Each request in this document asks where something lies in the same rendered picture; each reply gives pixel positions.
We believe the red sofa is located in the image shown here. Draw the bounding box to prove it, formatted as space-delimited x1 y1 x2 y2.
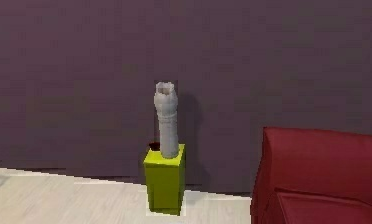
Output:
249 126 372 224

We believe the grey column statue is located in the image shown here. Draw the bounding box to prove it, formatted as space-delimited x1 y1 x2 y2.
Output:
153 81 180 159

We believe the yellow-green box stand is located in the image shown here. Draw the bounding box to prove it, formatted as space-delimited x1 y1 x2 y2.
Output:
142 143 187 217

